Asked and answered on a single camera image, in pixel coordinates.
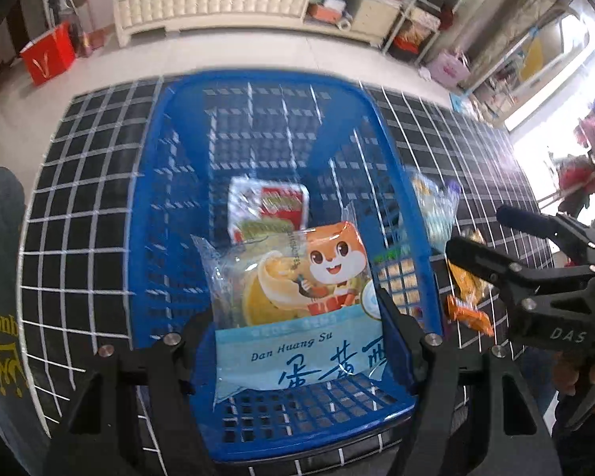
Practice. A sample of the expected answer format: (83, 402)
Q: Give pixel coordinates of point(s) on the white tv cabinet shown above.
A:
(203, 0)

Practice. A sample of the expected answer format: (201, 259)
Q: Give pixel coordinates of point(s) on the light blue cartoon snack packet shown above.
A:
(287, 347)

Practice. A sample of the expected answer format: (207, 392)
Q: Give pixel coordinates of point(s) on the black white grid mat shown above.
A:
(79, 158)

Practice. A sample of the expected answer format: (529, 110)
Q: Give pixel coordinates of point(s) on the blue plastic basket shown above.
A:
(178, 158)

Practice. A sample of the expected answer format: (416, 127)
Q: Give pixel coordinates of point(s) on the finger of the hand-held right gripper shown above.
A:
(525, 218)
(476, 258)

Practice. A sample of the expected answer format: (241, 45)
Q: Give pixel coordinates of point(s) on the glass sliding door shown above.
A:
(540, 54)

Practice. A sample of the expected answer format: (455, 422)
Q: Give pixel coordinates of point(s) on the orange snack packet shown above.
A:
(468, 315)

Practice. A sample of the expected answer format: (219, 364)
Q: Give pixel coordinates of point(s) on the white tape roll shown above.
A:
(345, 24)

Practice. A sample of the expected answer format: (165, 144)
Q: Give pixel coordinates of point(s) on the orange box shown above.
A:
(327, 12)

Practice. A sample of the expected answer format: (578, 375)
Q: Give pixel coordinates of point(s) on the pink bag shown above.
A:
(448, 69)

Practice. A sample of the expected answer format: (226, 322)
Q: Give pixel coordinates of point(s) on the clear purple cookie packet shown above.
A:
(434, 208)

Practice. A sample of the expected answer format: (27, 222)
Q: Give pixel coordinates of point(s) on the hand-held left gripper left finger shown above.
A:
(188, 352)

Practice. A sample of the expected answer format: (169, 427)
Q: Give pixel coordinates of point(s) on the red cloth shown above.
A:
(577, 178)

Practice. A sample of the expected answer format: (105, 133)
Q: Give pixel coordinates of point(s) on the white metal shelf rack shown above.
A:
(416, 25)

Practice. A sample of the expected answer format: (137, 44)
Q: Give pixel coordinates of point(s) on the red white snack packet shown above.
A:
(277, 198)

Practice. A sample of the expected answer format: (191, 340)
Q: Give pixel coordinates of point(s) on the red box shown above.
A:
(47, 54)

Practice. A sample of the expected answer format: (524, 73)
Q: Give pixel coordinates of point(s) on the person's right hand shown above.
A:
(585, 374)

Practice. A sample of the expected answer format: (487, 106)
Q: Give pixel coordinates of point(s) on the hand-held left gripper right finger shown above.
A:
(401, 327)

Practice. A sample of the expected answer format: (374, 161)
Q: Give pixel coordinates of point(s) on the light blue box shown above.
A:
(459, 101)

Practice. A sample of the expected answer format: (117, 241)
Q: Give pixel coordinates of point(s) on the green cracker packet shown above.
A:
(401, 282)

